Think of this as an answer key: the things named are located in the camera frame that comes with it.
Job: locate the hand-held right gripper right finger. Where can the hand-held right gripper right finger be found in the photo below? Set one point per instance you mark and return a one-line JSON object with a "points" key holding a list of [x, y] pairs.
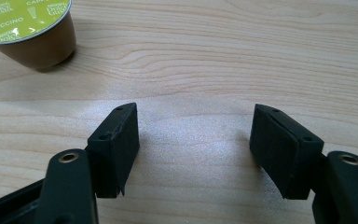
{"points": [[282, 152]]}

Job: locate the brown coffee capsule green lid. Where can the brown coffee capsule green lid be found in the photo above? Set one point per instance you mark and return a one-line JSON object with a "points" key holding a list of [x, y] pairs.
{"points": [[40, 46]]}

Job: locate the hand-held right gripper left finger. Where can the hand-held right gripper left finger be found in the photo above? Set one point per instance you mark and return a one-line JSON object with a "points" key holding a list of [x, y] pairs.
{"points": [[115, 155]]}

